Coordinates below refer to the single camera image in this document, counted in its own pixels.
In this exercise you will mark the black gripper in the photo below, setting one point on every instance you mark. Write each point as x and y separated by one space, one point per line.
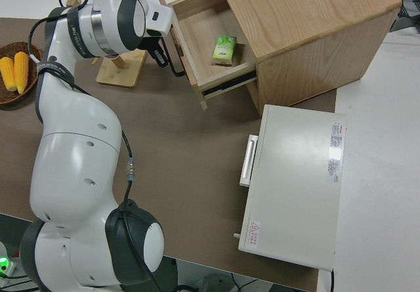
154 42

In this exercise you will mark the light wooden drawer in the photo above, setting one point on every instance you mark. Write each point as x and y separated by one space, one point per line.
203 36

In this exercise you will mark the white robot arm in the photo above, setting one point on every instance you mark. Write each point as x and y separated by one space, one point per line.
75 174

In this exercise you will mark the wooden mug rack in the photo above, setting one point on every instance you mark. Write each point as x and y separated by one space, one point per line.
119 72

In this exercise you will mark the green tissue pack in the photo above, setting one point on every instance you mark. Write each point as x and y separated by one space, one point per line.
223 50

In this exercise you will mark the brown table mat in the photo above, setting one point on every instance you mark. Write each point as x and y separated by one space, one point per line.
183 147

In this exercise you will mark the brown wicker basket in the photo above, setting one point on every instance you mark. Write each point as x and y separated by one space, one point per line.
31 90

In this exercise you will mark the yellow corn cob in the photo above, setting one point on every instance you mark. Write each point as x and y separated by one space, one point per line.
7 73
21 72

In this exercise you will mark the light wooden cabinet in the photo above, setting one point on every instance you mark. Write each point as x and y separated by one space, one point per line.
311 36

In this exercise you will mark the white toaster oven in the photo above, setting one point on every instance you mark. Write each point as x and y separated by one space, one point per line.
295 187

